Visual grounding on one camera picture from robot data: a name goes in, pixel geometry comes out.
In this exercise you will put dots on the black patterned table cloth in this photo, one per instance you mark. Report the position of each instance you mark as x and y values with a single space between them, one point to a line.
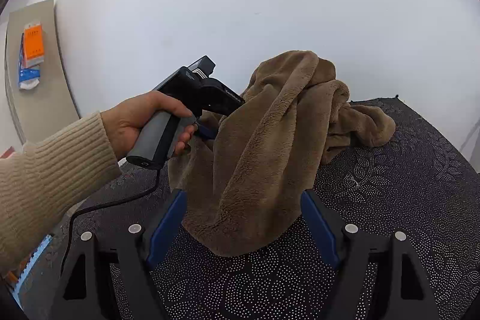
418 184

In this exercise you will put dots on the blue foam floor mat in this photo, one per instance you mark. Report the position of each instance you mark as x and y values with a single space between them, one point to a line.
29 265

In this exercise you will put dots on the orange box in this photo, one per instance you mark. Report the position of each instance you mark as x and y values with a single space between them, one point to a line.
34 48

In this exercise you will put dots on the beige knit sleeve forearm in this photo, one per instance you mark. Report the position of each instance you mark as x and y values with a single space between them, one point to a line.
41 182

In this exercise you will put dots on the person's left hand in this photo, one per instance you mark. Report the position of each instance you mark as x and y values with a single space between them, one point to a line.
124 121

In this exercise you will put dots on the beige cabinet door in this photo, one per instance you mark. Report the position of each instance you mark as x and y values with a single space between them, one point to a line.
38 96

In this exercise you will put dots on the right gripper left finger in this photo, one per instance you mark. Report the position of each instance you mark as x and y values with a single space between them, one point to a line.
85 289

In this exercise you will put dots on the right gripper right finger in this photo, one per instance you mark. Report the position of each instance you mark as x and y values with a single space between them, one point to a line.
379 276

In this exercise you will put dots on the brown fleece garment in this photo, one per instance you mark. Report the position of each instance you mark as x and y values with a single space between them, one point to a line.
243 187

